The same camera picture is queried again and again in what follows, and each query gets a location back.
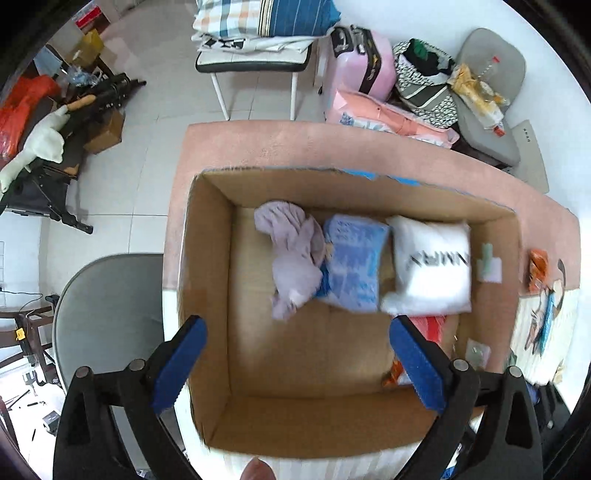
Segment white soft packet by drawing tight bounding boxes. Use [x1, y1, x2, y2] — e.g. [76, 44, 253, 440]
[380, 215, 472, 317]

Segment red soft packet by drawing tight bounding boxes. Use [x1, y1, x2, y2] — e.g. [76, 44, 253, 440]
[409, 316, 459, 346]

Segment orange snack packet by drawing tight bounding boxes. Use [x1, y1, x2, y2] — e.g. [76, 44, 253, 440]
[381, 359, 413, 388]

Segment orange patterned packet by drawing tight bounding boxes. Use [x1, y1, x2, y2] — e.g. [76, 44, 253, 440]
[527, 248, 551, 292]

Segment grey padded chair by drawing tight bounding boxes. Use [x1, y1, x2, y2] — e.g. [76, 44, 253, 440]
[454, 28, 527, 168]

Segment pink packaged bedding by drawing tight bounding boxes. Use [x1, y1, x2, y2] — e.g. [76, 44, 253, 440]
[325, 89, 461, 149]

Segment person's left hand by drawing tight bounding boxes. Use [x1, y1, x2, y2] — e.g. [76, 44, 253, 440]
[242, 457, 274, 480]

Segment folded plaid bedding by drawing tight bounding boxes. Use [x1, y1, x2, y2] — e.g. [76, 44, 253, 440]
[192, 0, 341, 38]

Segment blue soft packet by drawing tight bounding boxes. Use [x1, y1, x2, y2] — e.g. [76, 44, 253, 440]
[318, 214, 391, 313]

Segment yellow plastic bag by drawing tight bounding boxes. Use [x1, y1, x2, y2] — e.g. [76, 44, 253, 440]
[449, 62, 509, 136]

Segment pink suitcase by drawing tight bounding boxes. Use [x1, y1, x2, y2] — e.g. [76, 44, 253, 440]
[322, 25, 398, 101]

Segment small cardboard box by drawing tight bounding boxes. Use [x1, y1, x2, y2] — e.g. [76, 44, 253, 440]
[83, 110, 126, 154]

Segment orange plastic bag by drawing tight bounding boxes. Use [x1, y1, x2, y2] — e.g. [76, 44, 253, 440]
[0, 75, 62, 161]

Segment black white patterned bag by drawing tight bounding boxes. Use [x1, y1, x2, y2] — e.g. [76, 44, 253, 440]
[392, 39, 463, 130]

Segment dark wooden chair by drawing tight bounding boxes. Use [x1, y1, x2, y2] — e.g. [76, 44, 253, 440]
[0, 308, 57, 385]

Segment grey round chair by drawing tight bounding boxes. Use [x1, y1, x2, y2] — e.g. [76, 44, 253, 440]
[52, 252, 165, 418]

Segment white floor scale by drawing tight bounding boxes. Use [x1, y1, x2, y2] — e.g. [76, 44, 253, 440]
[509, 119, 550, 193]

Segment large cardboard box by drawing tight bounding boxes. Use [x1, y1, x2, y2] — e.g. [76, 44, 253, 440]
[178, 166, 523, 461]

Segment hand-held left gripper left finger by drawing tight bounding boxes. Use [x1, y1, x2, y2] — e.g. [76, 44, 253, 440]
[53, 315, 208, 480]

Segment lilac cloth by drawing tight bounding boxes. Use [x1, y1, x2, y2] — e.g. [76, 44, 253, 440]
[254, 200, 327, 322]

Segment black exercise machine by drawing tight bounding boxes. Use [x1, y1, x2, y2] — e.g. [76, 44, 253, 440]
[0, 73, 147, 234]

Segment white plush toy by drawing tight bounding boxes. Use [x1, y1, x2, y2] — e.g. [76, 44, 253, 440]
[0, 108, 71, 193]

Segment white metal chair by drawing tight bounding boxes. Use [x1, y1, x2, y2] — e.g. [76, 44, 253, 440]
[195, 39, 315, 122]

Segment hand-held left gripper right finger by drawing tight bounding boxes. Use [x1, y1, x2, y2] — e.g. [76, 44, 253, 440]
[389, 315, 543, 480]

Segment yellow box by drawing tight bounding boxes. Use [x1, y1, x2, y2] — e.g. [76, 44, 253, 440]
[68, 29, 105, 68]

